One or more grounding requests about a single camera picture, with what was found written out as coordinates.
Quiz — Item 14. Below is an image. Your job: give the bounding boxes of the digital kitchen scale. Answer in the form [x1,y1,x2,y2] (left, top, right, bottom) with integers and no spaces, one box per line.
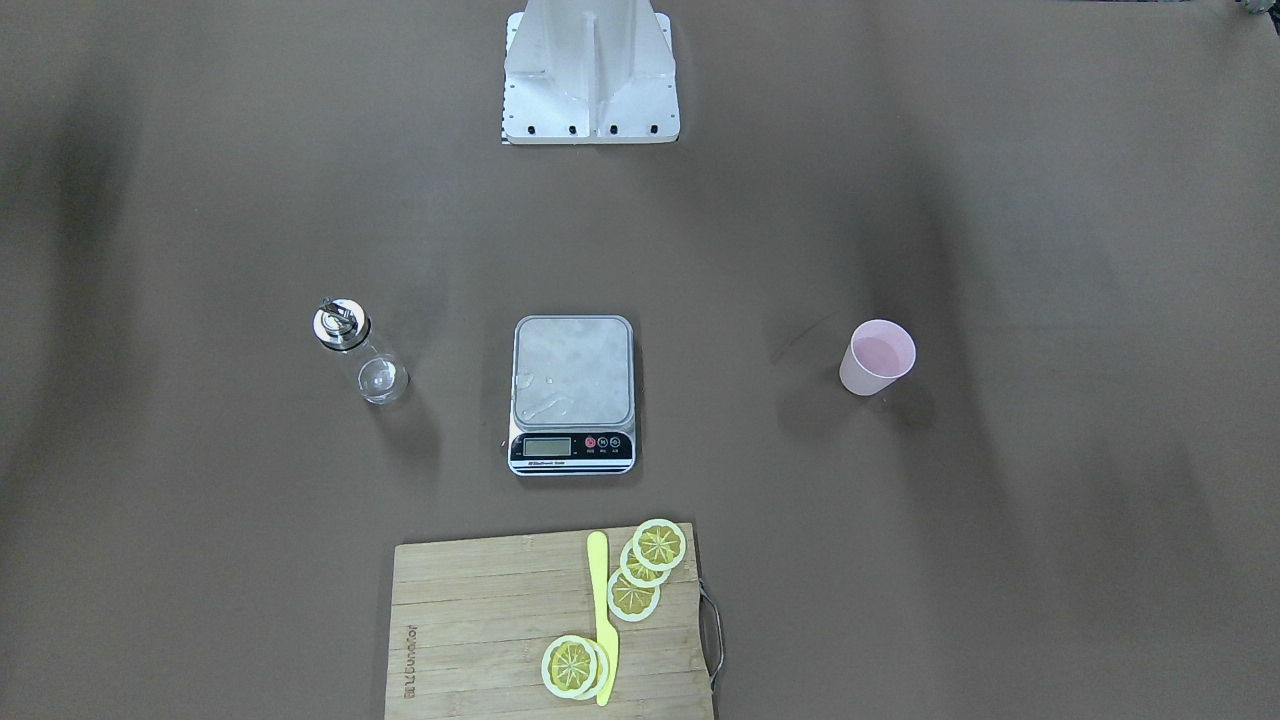
[507,314,637,477]

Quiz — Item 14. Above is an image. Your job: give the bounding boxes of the bamboo cutting board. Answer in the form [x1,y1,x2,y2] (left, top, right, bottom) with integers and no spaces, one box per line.
[384,523,717,719]

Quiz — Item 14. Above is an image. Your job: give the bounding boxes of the glass sauce bottle metal spout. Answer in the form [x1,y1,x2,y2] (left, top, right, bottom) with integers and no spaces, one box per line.
[312,297,410,406]

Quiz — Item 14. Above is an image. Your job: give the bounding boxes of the lemon slice lower of three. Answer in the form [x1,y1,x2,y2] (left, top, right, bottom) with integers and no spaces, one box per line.
[605,570,660,623]

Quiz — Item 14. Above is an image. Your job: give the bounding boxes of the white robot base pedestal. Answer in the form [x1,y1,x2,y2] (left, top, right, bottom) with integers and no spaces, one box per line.
[500,1,682,146]

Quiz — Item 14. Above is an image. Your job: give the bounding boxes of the lemon slice behind bottom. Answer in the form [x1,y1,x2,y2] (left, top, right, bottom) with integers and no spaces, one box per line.
[573,641,611,701]

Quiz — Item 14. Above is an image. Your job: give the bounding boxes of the yellow plastic knife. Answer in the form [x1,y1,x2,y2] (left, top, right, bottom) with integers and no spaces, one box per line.
[586,530,620,707]

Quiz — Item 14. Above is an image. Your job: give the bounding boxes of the lemon slice front bottom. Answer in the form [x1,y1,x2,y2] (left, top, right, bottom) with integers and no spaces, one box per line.
[540,634,596,700]

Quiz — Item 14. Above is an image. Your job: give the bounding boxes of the lemon slice middle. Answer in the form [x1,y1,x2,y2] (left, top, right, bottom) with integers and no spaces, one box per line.
[620,541,671,589]

